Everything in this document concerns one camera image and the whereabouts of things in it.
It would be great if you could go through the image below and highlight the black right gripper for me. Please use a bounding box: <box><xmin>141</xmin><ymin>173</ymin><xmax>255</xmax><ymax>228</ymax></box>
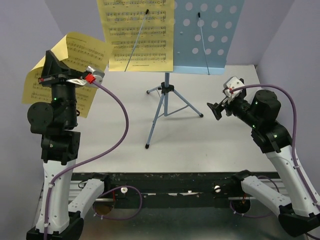
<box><xmin>206</xmin><ymin>92</ymin><xmax>261</xmax><ymax>128</ymax></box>

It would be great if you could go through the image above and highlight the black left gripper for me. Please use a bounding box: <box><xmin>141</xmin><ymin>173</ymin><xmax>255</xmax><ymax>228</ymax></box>
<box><xmin>38</xmin><ymin>50</ymin><xmax>86</xmax><ymax>126</ymax></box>

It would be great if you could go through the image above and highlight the yellow sheet music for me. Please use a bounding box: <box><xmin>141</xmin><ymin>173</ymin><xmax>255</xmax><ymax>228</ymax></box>
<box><xmin>97</xmin><ymin>0</ymin><xmax>175</xmax><ymax>72</ymax></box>
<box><xmin>21</xmin><ymin>31</ymin><xmax>113</xmax><ymax>118</ymax></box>

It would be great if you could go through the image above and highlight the light blue music stand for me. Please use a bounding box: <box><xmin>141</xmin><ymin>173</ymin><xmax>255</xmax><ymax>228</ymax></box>
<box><xmin>124</xmin><ymin>0</ymin><xmax>246</xmax><ymax>150</ymax></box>

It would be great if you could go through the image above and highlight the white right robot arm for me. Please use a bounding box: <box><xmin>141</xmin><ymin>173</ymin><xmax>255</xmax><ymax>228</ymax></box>
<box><xmin>207</xmin><ymin>89</ymin><xmax>320</xmax><ymax>237</ymax></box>

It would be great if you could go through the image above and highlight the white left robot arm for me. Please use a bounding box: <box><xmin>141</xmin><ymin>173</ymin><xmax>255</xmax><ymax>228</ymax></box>
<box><xmin>26</xmin><ymin>50</ymin><xmax>111</xmax><ymax>240</ymax></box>

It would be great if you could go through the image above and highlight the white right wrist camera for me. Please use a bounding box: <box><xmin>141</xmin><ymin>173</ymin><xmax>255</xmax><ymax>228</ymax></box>
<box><xmin>222</xmin><ymin>76</ymin><xmax>245</xmax><ymax>104</ymax></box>

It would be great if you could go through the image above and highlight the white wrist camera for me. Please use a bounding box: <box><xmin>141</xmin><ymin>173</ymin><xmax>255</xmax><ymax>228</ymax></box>
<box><xmin>222</xmin><ymin>76</ymin><xmax>245</xmax><ymax>104</ymax></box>
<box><xmin>84</xmin><ymin>66</ymin><xmax>105</xmax><ymax>84</ymax></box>

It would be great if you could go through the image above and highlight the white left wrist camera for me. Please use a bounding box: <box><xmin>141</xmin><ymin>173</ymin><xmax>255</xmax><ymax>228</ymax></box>
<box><xmin>84</xmin><ymin>66</ymin><xmax>105</xmax><ymax>84</ymax></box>

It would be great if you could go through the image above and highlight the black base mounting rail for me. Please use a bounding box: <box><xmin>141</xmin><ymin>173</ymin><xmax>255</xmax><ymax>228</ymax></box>
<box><xmin>69</xmin><ymin>171</ymin><xmax>250</xmax><ymax>209</ymax></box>

